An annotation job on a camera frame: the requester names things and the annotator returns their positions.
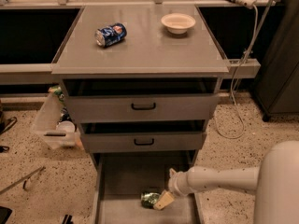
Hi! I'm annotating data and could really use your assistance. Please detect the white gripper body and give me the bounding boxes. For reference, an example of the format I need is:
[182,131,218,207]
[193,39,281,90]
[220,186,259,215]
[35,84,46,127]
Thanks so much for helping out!
[168,171,193,197]

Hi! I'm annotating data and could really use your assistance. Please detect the green crushed can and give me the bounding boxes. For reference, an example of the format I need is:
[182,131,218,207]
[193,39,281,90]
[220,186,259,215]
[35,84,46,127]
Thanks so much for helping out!
[141,191,160,209]

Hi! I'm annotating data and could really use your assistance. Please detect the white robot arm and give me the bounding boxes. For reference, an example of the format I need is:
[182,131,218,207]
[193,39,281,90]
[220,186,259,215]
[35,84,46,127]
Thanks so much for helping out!
[153,141,299,224]

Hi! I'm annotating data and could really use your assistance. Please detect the bottom grey drawer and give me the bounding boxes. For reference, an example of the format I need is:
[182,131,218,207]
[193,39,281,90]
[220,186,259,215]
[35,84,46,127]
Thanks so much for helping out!
[91,151,202,224]

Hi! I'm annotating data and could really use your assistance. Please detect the grey drawer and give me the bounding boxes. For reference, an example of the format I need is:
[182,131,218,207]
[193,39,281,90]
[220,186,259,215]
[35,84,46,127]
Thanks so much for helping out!
[91,151,202,224]
[63,77,218,123]
[81,120,206,153]

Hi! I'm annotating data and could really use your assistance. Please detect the top grey drawer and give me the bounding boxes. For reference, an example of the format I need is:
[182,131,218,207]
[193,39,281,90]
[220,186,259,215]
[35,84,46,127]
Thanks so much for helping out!
[63,77,218,123]

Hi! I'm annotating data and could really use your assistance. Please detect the middle grey drawer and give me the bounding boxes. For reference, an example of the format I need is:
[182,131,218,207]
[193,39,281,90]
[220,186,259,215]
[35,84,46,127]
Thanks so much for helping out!
[81,120,206,153]

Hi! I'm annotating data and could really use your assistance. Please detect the grey drawer cabinet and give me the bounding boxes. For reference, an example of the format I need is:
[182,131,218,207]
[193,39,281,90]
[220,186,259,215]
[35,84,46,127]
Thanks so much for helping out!
[50,5,231,224]

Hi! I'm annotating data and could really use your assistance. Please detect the blue soda can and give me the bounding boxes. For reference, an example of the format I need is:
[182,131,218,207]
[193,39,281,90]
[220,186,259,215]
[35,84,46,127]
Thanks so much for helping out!
[94,23,127,48]

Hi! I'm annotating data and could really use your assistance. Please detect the white cup in bin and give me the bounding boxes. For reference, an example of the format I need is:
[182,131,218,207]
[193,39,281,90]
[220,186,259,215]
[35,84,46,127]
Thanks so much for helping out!
[56,120,76,133]

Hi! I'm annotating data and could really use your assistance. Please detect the metal rod on floor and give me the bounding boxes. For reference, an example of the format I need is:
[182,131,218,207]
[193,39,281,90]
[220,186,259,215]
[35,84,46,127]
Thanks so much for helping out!
[0,166,46,195]

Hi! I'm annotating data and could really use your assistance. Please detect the clear plastic bin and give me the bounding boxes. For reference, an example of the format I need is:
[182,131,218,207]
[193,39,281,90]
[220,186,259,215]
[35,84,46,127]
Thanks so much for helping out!
[31,86,82,149]

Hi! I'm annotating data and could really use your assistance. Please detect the dark cabinet at right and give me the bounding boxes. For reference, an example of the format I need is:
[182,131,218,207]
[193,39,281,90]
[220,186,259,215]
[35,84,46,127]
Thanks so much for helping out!
[253,0,299,122]

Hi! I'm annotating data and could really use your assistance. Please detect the white bowl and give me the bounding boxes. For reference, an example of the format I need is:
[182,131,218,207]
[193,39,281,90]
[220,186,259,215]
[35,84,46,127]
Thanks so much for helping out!
[161,13,196,35]

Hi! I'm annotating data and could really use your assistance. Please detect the black cable on floor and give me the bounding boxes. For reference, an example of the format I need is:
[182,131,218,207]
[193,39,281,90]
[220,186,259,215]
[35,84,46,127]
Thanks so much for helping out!
[0,116,18,154]

